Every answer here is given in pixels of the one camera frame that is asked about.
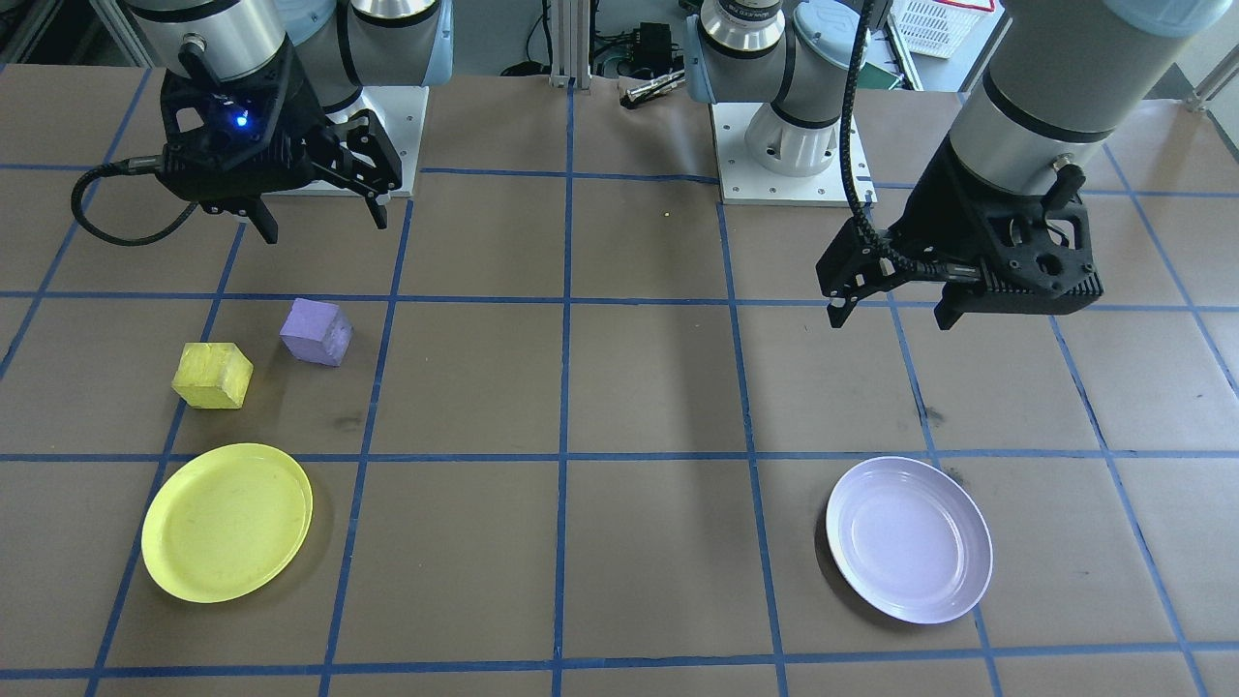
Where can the green flat board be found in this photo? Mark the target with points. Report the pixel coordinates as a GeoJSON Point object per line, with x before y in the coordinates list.
{"type": "Point", "coordinates": [879, 77]}

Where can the small metal tool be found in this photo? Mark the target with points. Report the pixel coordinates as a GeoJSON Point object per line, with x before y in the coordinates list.
{"type": "Point", "coordinates": [653, 90]}

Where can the black power adapter box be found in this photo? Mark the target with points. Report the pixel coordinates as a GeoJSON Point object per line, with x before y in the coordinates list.
{"type": "Point", "coordinates": [653, 44]}

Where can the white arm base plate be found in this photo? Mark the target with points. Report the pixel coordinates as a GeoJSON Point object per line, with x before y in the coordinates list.
{"type": "Point", "coordinates": [402, 116]}
{"type": "Point", "coordinates": [745, 184]}

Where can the purple foam block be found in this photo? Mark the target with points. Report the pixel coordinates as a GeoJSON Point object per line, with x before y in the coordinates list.
{"type": "Point", "coordinates": [315, 329]}

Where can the yellow plastic plate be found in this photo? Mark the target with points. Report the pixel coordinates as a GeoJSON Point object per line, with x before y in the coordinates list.
{"type": "Point", "coordinates": [227, 528]}

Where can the white plastic basket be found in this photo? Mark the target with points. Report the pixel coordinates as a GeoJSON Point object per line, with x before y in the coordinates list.
{"type": "Point", "coordinates": [929, 24]}

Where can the light purple plastic plate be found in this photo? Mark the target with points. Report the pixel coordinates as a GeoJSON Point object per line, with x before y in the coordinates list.
{"type": "Point", "coordinates": [910, 542]}

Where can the yellow foam block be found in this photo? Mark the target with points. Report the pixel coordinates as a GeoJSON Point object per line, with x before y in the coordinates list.
{"type": "Point", "coordinates": [213, 373]}

